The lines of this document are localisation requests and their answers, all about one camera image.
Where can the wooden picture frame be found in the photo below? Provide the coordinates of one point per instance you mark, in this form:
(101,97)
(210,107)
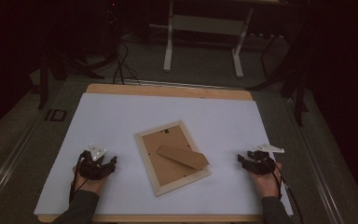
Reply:
(171,165)

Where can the person's left hand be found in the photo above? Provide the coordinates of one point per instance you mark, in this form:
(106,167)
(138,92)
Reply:
(88,186)

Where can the person's right hand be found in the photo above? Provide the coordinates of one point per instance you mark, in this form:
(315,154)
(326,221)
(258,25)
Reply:
(268,185)

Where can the black floor socket plate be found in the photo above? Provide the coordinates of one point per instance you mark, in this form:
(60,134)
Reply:
(56,115)

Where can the white metal desk frame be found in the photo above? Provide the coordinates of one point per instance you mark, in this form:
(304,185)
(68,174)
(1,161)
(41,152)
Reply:
(167,53)

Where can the black metal stand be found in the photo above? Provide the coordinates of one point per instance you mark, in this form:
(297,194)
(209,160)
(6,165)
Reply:
(300,93)
(43,81)

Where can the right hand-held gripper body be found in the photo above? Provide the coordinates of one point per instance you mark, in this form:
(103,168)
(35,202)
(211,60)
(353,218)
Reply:
(261,163)

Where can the dark equipment rack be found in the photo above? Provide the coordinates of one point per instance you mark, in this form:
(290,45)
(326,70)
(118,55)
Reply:
(112,28)

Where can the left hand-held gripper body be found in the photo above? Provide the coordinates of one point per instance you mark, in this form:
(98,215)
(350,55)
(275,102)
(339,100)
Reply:
(93,166)

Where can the metal floor rail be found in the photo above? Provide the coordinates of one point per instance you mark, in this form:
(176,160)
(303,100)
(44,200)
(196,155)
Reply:
(320,174)
(9,165)

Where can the white table mat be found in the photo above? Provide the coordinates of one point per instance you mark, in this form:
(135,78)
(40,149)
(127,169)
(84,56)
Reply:
(121,118)

